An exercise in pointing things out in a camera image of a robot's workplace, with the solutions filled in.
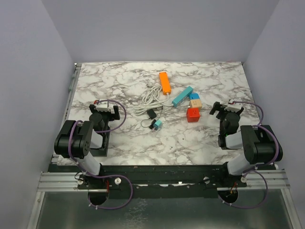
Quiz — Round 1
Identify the small teal plug adapter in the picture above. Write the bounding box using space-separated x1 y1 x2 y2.
153 120 163 130

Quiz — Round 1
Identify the teal power strip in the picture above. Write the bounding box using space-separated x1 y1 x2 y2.
172 86 193 107

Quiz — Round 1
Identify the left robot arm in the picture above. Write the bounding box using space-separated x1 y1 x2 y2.
54 102 120 188

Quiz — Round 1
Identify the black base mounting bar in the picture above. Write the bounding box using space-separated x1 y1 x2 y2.
48 164 246 200

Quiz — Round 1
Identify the blue cube socket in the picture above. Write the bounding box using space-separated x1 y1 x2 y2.
189 93 200 100

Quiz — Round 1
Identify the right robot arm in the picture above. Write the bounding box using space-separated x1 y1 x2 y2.
209 100 283 187

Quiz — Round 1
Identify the red cube socket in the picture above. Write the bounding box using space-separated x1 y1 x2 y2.
186 108 201 123

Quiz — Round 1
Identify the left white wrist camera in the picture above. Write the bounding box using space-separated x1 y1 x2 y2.
93 100 111 112

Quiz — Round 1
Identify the aluminium frame rail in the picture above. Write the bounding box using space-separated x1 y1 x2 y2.
37 172 83 192

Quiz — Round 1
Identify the orange power strip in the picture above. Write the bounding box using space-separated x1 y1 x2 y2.
159 72 171 95

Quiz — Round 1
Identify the white teal-strip cord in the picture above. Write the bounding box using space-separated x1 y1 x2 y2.
132 101 174 117

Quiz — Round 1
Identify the beige cube socket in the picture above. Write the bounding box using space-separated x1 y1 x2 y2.
189 99 202 110

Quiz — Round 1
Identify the black charger with cable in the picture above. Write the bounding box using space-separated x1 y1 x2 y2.
141 106 163 129

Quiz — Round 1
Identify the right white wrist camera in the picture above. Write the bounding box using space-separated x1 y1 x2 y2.
225 99 242 113

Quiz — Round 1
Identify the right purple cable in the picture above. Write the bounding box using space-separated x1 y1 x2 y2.
221 101 280 209

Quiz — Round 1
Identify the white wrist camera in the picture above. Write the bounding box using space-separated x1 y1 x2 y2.
93 100 111 112
225 99 242 113

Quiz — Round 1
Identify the purple cable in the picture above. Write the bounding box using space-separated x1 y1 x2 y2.
221 101 280 209
68 99 133 211

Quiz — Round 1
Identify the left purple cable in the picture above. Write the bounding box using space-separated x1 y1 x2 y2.
68 99 133 211

